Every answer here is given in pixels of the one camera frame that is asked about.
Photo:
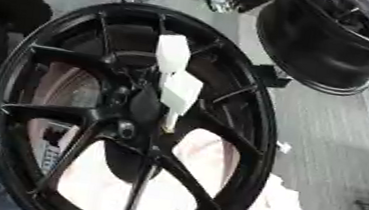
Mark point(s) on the white pin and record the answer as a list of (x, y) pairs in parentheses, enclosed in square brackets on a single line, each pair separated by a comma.
[(172, 53), (181, 93)]

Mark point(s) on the black spoked wheel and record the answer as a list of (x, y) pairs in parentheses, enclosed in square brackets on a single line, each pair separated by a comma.
[(69, 114)]

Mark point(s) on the black wheel barrel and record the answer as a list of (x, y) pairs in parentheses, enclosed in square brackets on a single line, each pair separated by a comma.
[(325, 43)]

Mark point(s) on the small white scrap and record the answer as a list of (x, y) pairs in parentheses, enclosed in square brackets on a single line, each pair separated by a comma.
[(284, 147)]

